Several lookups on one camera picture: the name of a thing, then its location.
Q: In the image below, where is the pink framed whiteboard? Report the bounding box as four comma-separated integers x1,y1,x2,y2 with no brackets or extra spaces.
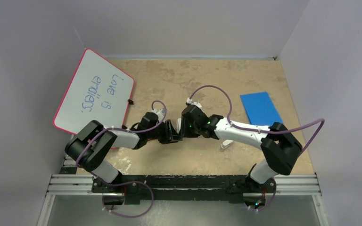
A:
52,48,134,135

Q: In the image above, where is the small white staple remover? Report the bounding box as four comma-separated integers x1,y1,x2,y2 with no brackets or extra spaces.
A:
221,140,234,149

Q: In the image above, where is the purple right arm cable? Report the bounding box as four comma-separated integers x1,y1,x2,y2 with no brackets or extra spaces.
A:
189,85,326,212

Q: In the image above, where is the blue paper folder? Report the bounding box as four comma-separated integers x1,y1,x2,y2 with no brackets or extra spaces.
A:
240,92,283,126

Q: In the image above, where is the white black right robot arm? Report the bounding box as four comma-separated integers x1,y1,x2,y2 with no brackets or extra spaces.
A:
176,104,303,192

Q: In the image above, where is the aluminium rail frame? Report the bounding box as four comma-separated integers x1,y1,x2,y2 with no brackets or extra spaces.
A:
38,157,329,226

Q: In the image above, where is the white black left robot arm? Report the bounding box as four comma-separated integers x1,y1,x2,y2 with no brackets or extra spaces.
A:
65,112,182,193

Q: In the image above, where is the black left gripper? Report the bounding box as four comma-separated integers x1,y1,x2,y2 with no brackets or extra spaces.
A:
147,120,182,144

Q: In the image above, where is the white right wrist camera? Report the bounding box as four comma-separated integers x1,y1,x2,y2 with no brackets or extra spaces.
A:
186,97,202,109

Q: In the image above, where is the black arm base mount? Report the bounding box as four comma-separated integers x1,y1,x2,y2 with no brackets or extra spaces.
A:
91,175,276,205

